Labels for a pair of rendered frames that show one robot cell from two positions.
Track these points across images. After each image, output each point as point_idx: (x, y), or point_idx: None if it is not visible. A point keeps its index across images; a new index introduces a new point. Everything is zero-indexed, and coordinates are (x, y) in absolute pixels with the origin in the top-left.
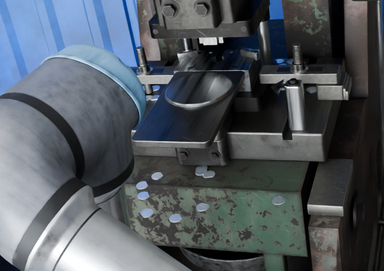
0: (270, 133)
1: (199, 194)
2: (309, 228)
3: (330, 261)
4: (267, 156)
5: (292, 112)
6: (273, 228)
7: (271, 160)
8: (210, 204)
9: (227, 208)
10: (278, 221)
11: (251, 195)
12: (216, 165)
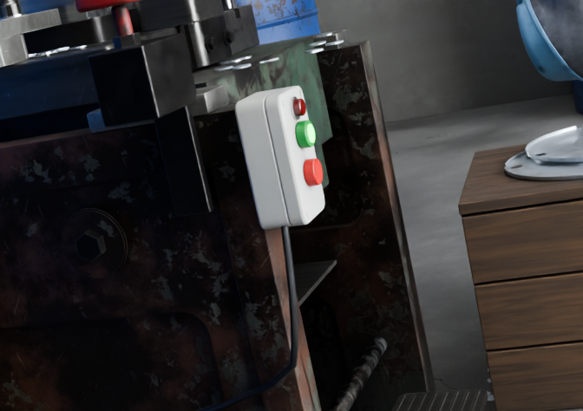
0: (228, 11)
1: (271, 67)
2: (361, 47)
3: (375, 90)
4: (233, 48)
5: None
6: (312, 102)
7: (236, 54)
8: (279, 83)
9: (288, 83)
10: (312, 88)
11: (295, 54)
12: (229, 55)
